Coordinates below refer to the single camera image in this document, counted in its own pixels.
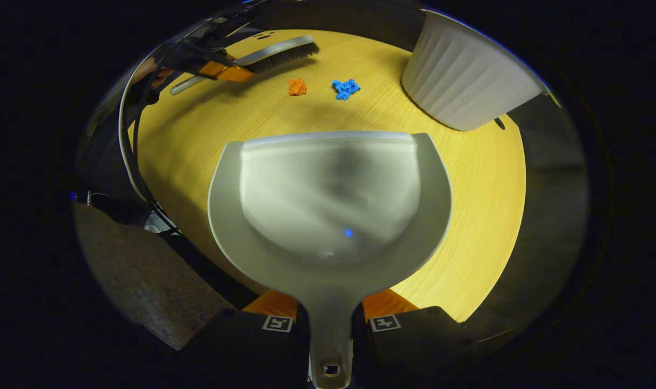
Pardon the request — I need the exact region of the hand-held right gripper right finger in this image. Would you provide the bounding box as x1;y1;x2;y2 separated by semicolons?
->
352;288;488;389

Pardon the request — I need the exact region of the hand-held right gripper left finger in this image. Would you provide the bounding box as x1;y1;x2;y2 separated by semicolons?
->
185;289;311;389

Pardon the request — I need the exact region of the small white broom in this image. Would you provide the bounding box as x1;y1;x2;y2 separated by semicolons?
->
170;36;319;96

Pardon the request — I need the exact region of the blue paper scrap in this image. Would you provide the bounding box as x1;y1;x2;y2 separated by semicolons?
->
331;79;361;101

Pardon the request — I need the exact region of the white dustpan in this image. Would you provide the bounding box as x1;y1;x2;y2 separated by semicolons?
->
207;130;453;389

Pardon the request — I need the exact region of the white ribbed garbage bin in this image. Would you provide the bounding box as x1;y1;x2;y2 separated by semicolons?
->
401;9;547;132

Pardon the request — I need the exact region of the grey cable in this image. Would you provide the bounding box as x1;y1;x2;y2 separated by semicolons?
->
118;81;183;236

